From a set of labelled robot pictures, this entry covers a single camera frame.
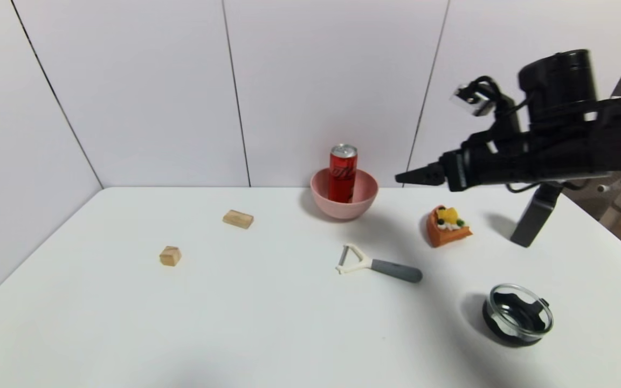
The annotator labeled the glass bowl black base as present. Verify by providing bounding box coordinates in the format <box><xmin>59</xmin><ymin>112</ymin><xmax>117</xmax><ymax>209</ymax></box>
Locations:
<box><xmin>482</xmin><ymin>283</ymin><xmax>554</xmax><ymax>347</ymax></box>

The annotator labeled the red soda can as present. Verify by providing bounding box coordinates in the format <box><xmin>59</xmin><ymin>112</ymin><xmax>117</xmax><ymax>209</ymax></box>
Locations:
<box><xmin>328</xmin><ymin>144</ymin><xmax>358</xmax><ymax>204</ymax></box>

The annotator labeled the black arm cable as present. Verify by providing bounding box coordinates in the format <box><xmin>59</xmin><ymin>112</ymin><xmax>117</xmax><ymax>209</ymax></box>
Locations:
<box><xmin>470</xmin><ymin>75</ymin><xmax>521</xmax><ymax>135</ymax></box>

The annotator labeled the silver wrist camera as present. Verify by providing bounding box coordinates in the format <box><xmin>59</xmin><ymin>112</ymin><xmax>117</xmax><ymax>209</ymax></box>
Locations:
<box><xmin>450</xmin><ymin>81</ymin><xmax>497</xmax><ymax>117</ymax></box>

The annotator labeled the toy waffle cake slice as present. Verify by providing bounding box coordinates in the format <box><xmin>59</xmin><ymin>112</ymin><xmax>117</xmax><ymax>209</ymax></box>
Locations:
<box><xmin>425</xmin><ymin>205</ymin><xmax>473</xmax><ymax>248</ymax></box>

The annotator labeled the rectangular wooden block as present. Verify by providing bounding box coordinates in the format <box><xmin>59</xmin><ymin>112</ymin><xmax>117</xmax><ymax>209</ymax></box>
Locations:
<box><xmin>223</xmin><ymin>210</ymin><xmax>254</xmax><ymax>230</ymax></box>

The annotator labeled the white peeler grey handle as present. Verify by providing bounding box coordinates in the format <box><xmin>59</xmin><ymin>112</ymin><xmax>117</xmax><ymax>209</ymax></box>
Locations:
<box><xmin>335</xmin><ymin>244</ymin><xmax>423</xmax><ymax>283</ymax></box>

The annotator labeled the black squeeze bottle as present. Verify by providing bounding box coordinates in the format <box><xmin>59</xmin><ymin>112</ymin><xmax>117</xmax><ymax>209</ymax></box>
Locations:
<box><xmin>509</xmin><ymin>183</ymin><xmax>563</xmax><ymax>248</ymax></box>

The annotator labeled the pink bowl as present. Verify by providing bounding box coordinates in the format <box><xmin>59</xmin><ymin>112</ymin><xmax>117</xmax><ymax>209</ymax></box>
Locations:
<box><xmin>310</xmin><ymin>168</ymin><xmax>379</xmax><ymax>220</ymax></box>

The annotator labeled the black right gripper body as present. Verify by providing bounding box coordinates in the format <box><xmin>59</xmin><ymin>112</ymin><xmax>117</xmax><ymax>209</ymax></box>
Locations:
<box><xmin>438</xmin><ymin>141</ymin><xmax>529</xmax><ymax>192</ymax></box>

